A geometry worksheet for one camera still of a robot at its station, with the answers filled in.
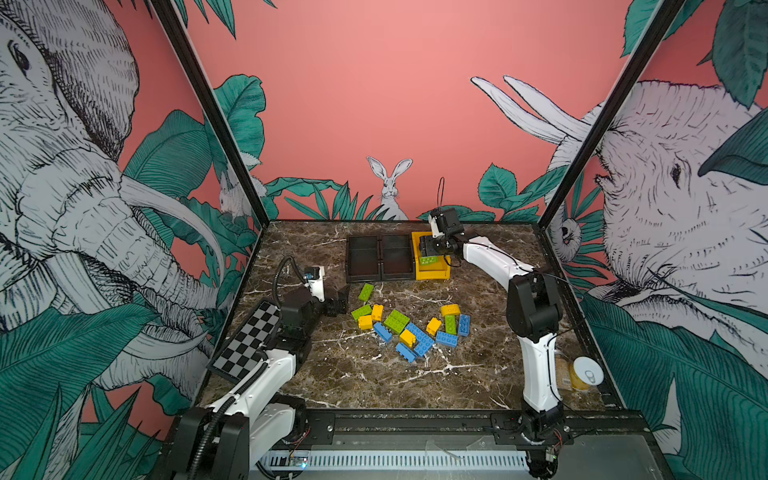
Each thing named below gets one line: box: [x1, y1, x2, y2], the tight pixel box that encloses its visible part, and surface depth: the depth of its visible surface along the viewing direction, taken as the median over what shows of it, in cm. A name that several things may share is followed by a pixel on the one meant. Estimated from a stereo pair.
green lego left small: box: [351, 304, 372, 321], surface depth 95 cm
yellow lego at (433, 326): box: [426, 317, 443, 336], surface depth 92 cm
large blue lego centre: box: [405, 322, 435, 357], surface depth 90 cm
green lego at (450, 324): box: [445, 315, 457, 335], surface depth 95 cm
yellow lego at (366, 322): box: [359, 315, 373, 330], surface depth 92 cm
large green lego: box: [383, 309, 411, 335], surface depth 94 cm
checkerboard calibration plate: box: [206, 300, 282, 382], surface depth 87 cm
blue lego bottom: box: [396, 342, 416, 363], surface depth 87 cm
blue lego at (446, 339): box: [435, 331, 459, 347], surface depth 90 cm
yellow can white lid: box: [570, 356, 604, 390], surface depth 80 cm
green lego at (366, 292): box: [358, 283, 375, 302], surface depth 103 cm
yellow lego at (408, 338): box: [400, 329, 416, 348], surface depth 90 cm
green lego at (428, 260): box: [419, 256, 439, 266], surface depth 108 cm
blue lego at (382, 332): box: [374, 322, 393, 343], surface depth 91 cm
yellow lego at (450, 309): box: [441, 304, 461, 317], surface depth 97 cm
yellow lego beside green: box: [371, 304, 384, 321], surface depth 95 cm
